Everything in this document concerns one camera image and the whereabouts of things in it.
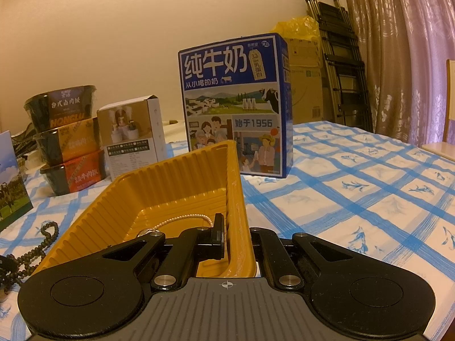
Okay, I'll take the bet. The blue milk carton box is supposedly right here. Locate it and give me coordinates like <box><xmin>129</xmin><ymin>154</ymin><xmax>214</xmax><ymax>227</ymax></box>
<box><xmin>177</xmin><ymin>32</ymin><xmax>295</xmax><ymax>179</ymax></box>

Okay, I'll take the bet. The orange instant meal bowl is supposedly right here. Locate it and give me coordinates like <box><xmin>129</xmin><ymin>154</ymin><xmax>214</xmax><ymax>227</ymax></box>
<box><xmin>33</xmin><ymin>117</ymin><xmax>102</xmax><ymax>167</ymax></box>

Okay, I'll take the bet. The small white brown box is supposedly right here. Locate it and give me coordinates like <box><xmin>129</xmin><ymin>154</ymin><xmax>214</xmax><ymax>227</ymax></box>
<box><xmin>96</xmin><ymin>95</ymin><xmax>167</xmax><ymax>182</ymax></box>

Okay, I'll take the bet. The brown cardboard box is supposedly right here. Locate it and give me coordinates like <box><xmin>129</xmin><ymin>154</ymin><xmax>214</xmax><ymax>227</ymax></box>
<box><xmin>285</xmin><ymin>36</ymin><xmax>325</xmax><ymax>126</ymax></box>

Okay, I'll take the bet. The wooden chair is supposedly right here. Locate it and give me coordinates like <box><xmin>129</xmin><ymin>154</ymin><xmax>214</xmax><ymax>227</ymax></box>
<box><xmin>421</xmin><ymin>59</ymin><xmax>455</xmax><ymax>165</ymax></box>

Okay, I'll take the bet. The yellow plastic bag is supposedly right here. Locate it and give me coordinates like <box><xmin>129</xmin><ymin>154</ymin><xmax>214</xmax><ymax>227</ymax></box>
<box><xmin>270</xmin><ymin>16</ymin><xmax>320</xmax><ymax>40</ymax></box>

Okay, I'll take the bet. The green cow picture box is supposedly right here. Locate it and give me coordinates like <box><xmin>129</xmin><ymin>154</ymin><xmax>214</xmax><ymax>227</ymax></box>
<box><xmin>0</xmin><ymin>130</ymin><xmax>34</xmax><ymax>232</ymax></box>

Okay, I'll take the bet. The black instant meal bowl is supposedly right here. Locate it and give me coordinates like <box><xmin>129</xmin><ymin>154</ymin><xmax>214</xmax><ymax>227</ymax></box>
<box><xmin>23</xmin><ymin>84</ymin><xmax>99</xmax><ymax>133</ymax></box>

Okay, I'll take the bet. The blue checkered tablecloth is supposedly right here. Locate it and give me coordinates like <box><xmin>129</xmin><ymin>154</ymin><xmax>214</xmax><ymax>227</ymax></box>
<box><xmin>0</xmin><ymin>121</ymin><xmax>455</xmax><ymax>341</ymax></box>

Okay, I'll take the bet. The yellow plastic tray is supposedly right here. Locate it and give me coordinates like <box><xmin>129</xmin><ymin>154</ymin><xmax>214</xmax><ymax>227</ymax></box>
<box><xmin>30</xmin><ymin>140</ymin><xmax>257</xmax><ymax>279</ymax></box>

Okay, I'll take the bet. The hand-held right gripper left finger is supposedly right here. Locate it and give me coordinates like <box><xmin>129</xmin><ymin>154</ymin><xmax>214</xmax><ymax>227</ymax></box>
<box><xmin>101</xmin><ymin>212</ymin><xmax>229</xmax><ymax>291</ymax></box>

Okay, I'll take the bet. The black folding ladder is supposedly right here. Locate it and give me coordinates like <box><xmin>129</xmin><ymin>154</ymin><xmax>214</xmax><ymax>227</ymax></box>
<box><xmin>305</xmin><ymin>0</ymin><xmax>375</xmax><ymax>134</ymax></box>

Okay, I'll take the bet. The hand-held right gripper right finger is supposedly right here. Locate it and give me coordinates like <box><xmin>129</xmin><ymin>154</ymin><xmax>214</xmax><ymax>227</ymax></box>
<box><xmin>250</xmin><ymin>226</ymin><xmax>357</xmax><ymax>289</ymax></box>

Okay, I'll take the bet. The red instant meal bowl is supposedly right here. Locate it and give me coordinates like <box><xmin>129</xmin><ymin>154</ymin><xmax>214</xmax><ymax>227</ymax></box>
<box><xmin>39</xmin><ymin>149</ymin><xmax>108</xmax><ymax>197</ymax></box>

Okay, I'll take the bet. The white pearl necklace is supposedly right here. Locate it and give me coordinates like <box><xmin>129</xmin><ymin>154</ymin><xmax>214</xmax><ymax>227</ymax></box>
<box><xmin>152</xmin><ymin>213</ymin><xmax>214</xmax><ymax>234</ymax></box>

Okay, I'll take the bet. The pink patterned curtain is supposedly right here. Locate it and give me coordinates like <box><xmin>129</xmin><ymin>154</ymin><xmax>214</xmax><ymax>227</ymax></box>
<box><xmin>339</xmin><ymin>0</ymin><xmax>455</xmax><ymax>149</ymax></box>

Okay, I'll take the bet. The dark bead necklace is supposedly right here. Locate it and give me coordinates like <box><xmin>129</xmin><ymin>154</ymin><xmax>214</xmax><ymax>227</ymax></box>
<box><xmin>0</xmin><ymin>221</ymin><xmax>60</xmax><ymax>294</ymax></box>

